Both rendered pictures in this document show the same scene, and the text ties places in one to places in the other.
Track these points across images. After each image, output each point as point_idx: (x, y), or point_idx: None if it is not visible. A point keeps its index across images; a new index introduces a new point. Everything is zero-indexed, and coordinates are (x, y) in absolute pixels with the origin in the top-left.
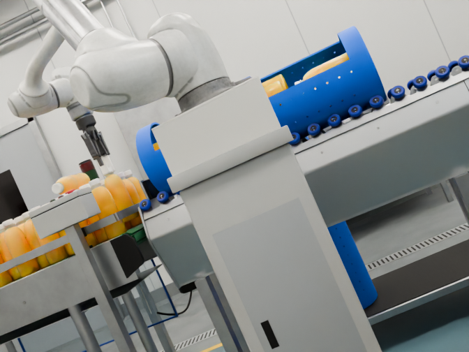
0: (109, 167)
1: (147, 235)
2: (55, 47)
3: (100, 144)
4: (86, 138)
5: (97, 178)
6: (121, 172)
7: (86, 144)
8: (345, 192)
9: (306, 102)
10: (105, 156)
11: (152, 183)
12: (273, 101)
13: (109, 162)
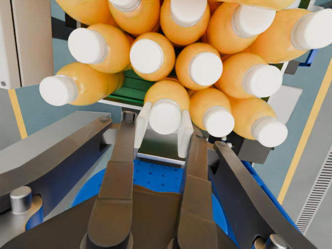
0: (153, 128)
1: (121, 108)
2: None
3: (180, 186)
4: (100, 192)
5: (52, 104)
6: (210, 134)
7: (48, 153)
8: None
9: None
10: (181, 145)
11: (104, 168)
12: None
13: (179, 138)
